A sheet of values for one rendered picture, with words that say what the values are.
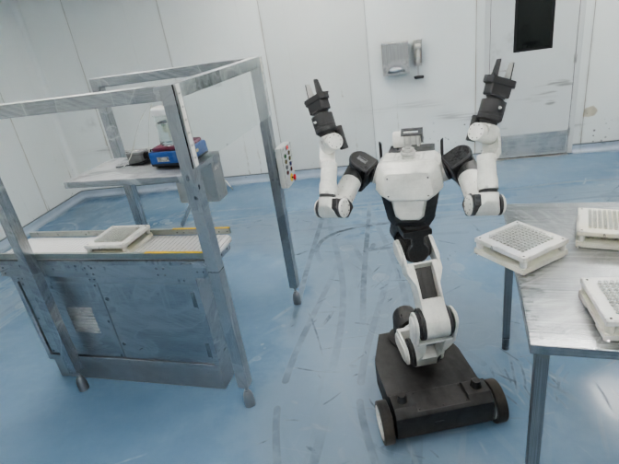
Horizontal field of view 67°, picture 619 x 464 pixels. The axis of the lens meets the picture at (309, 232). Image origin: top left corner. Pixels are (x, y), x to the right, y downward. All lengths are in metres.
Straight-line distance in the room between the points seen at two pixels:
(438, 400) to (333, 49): 4.31
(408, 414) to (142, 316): 1.49
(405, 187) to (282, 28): 4.07
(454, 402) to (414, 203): 0.93
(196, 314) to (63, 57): 4.90
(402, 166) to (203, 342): 1.44
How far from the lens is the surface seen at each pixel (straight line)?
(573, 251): 2.11
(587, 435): 2.59
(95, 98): 2.17
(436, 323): 2.07
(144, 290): 2.64
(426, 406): 2.32
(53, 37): 6.92
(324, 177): 1.85
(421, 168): 1.94
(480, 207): 1.77
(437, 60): 5.76
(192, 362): 2.81
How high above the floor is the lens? 1.85
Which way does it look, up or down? 25 degrees down
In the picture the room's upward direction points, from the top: 9 degrees counter-clockwise
